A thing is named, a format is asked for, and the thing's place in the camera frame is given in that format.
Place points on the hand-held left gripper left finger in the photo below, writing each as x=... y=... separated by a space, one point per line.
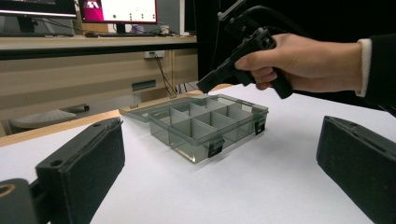
x=81 y=168

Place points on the black horizontal frame bar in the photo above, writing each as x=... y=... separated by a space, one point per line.
x=93 y=50

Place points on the wooden desk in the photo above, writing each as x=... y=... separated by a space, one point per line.
x=77 y=81

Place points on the dark curtain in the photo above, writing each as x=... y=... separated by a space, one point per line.
x=327 y=15

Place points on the white power socket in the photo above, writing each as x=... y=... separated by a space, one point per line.
x=154 y=54

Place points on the clear grey compartment box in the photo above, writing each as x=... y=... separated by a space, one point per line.
x=199 y=124

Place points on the monitor with pink screen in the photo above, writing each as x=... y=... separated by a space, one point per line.
x=120 y=11

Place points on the black keyboard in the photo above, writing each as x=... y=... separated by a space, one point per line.
x=124 y=34

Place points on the white table mat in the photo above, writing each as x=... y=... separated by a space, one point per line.
x=249 y=186

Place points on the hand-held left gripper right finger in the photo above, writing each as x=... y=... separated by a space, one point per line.
x=358 y=165

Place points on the dark computer monitor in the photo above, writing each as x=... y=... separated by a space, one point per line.
x=34 y=7

